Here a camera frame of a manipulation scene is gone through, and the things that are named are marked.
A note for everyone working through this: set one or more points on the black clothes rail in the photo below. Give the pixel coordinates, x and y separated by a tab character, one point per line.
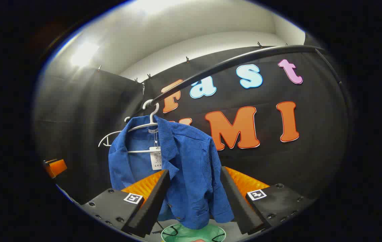
231	62

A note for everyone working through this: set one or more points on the green mesh laundry hamper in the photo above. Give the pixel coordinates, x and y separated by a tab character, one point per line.
190	235

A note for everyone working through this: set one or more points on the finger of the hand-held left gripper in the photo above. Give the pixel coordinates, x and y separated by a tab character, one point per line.
56	167

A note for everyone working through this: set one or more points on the white plastic hanger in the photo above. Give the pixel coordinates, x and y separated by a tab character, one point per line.
151	117
110	134

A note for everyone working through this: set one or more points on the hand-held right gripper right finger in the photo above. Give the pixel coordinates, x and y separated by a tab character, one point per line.
232	195

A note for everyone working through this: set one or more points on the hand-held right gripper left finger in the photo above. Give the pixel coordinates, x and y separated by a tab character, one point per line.
159	191

